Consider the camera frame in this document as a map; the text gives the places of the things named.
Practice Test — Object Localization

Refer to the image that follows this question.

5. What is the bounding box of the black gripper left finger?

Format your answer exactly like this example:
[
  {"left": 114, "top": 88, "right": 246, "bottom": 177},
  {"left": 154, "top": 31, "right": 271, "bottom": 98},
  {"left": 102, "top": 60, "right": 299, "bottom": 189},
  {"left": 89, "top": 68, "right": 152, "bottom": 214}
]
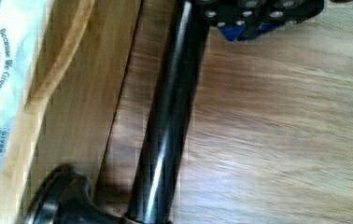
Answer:
[{"left": 196, "top": 0, "right": 261, "bottom": 41}]

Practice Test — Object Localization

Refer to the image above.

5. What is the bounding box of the black metal drawer handle bar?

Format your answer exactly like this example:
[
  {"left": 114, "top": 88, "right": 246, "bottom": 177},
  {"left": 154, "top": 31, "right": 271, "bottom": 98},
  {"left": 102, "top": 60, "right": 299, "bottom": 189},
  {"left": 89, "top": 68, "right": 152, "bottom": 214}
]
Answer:
[{"left": 23, "top": 0, "right": 209, "bottom": 224}]

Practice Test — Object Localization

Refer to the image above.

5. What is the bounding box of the Deep River chips bag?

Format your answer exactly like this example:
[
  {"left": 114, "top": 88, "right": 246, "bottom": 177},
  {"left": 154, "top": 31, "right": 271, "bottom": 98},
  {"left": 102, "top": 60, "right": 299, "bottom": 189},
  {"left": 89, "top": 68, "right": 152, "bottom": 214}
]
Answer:
[{"left": 0, "top": 0, "right": 50, "bottom": 166}]

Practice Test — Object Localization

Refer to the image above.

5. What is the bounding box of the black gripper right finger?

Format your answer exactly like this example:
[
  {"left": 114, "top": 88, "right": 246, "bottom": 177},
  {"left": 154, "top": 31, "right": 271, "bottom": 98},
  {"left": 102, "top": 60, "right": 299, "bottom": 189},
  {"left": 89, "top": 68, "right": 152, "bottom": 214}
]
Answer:
[{"left": 238, "top": 0, "right": 324, "bottom": 41}]

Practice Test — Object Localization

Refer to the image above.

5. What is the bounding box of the light wooden drawer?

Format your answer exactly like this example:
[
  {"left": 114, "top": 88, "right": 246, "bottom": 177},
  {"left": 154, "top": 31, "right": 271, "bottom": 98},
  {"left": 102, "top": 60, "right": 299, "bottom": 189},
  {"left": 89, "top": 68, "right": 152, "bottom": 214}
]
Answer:
[{"left": 0, "top": 0, "right": 143, "bottom": 224}]

